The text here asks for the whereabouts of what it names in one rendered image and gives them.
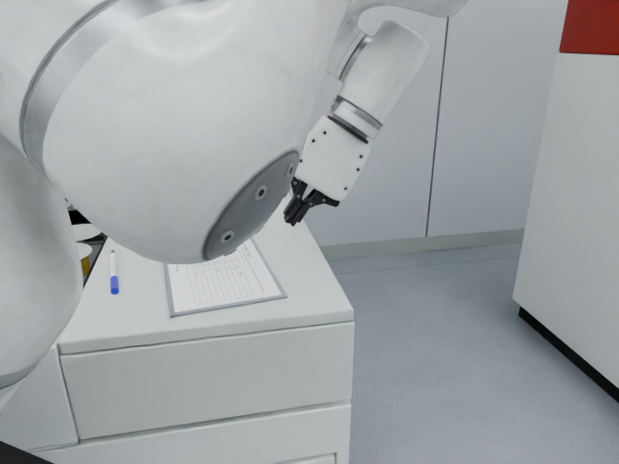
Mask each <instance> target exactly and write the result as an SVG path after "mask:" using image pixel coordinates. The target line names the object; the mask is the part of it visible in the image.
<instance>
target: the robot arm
mask: <svg viewBox="0 0 619 464"><path fill-rule="evenodd" d="M467 2H468V0H210V1H204V0H0V412H1V411H2V410H3V409H4V408H5V406H6V405H7V404H8V403H9V401H10V400H11V399H12V397H13V396H14V395H15V394H16V392H17V391H18V389H19V388H20V387H21V386H22V384H23V383H24V382H25V380H26V379H27V378H28V377H29V375H30V374H31V372H32V371H33V370H34V369H35V367H36V366H37V364H38V363H39V361H40V360H41V359H42V358H43V356H45V355H46V354H47V352H48V351H49V350H50V348H51V347H52V346H53V344H54V343H55V341H56V340H57V338H58V337H59V336H60V334H61V333H62V332H63V330H64V329H65V327H66V326H67V324H68V322H69V321H70V319H71V318H72V317H73V315H74V313H75V311H76V308H77V306H78V304H79V302H80V299H81V296H82V291H83V273H82V267H81V261H80V257H79V252H78V248H77V244H76V238H75V234H74V231H73V228H72V225H71V221H70V217H69V213H68V210H67V206H66V202H65V199H66V200H67V201H68V202H70V203H71V204H72V205H73V206H74V207H75V208H76V209H77V211H78V212H79V213H80V214H82V215H83V216H84V217H85V218H86V219H87V220H88V221H89V222H90V223H91V224H92V225H93V226H95V227H96V228H97V229H98V230H99V231H101V232H102V233H104V234H105V235H106V236H108V237H109V238H111V239H112V240H113V241H115V242H116V243H118V244H120V245H121V246H123V247H125V248H126V249H128V250H130V251H132V252H134V253H136V254H138V255H140V256H142V257H144V258H146V259H149V260H152V261H158V262H162V263H167V264H195V263H202V262H207V261H212V260H215V259H217V258H219V257H221V256H223V255H224V257H226V256H228V255H230V254H232V253H233V252H235V251H236V250H237V247H239V246H240V245H241V244H243V243H244V242H245V241H247V240H248V239H249V238H251V237H252V236H253V235H254V234H257V233H259V232H260V231H261V230H262V229H263V227H264V224H265V223H266V222H267V221H268V220H269V218H270V217H271V216H272V214H273V213H274V211H275V210H276V209H277V207H278V206H279V204H280V203H281V201H282V200H283V198H286V196H287V194H288V193H289V191H290V189H291V187H292V192H293V197H292V198H291V200H290V201H289V203H288V205H287V206H286V208H285V210H284V212H283V214H284V219H285V222H286V223H288V224H289V223H290V225H291V226H295V224H296V223H297V222H298V223H300V222H301V220H302V219H303V217H304V215H305V214H306V212H307V211H308V210H309V209H310V208H312V207H313V206H315V205H319V204H323V203H325V204H328V205H330V206H334V207H337V206H338V205H339V202H340V201H342V200H343V199H344V198H345V197H346V195H347V194H348V193H349V192H350V190H351V188H352V187H353V185H354V183H355V181H356V179H357V177H358V175H359V173H360V171H361V169H362V168H363V167H364V164H365V162H366V160H367V158H368V155H369V152H370V150H371V147H370V146H369V145H368V140H366V139H367V138H370V139H372V140H374V139H375V137H376V136H377V134H378V133H379V131H380V129H381V128H382V126H383V125H384V123H385V122H386V121H387V120H388V118H389V117H390V115H391V113H392V112H393V110H394V109H395V107H396V106H397V104H398V102H399V101H400V99H401V98H402V96H403V94H404V93H405V91H406V90H407V88H408V87H409V86H410V85H411V83H412V82H413V80H414V79H415V77H416V75H417V74H418V72H419V71H420V69H421V68H422V66H423V65H424V63H425V61H426V59H427V58H428V56H429V55H430V53H431V49H430V46H429V45H428V43H427V42H426V41H425V39H424V38H423V37H422V36H420V35H419V34H418V33H417V32H415V31H414V30H413V29H411V28H409V27H407V26H406V25H404V24H403V23H401V22H398V21H395V20H391V19H388V20H385V21H383V22H382V24H381V26H380V28H379V29H378V31H377V32H376V34H375V35H373V36H369V35H368V34H367V33H365V32H364V31H362V30H361V29H360V28H359V27H358V25H357V22H358V19H359V17H360V15H361V14H362V13H363V12H364V11H365V10H367V9H370V8H372V7H376V6H398V7H402V8H406V9H410V10H414V11H417V12H420V13H423V14H427V15H430V16H433V17H451V16H453V15H455V14H457V13H458V12H459V11H460V10H461V9H462V8H463V7H464V6H465V4H466V3H467ZM325 71H326V72H327V73H329V74H330V75H332V76H334V77H335V78H337V79H338V80H340V81H341V82H342V83H343V86H342V88H341V90H340V91H339V93H338V94H337V99H333V100H332V101H331V103H330V105H329V106H330V107H331V108H330V110H329V112H331V113H332V114H333V116H332V117H331V116H330V115H328V116H327V118H326V117H325V116H322V117H321V118H320V119H319V120H318V121H317V122H316V123H315V124H314V125H313V127H312V128H311V129H310V126H311V122H312V119H313V115H314V111H315V108H316V104H317V101H318V97H319V94H320V90H321V84H322V81H323V78H324V75H325ZM294 175H295V176H296V177H297V178H298V179H297V178H296V177H295V176H294ZM290 183H291V186H289V185H290ZM308 184H309V186H311V187H313V188H314V189H313V190H312V191H311V192H310V193H309V195H308V196H307V197H306V198H304V200H302V197H303V194H304V192H305V190H306V189H307V186H308ZM324 194H325V195H324Z"/></svg>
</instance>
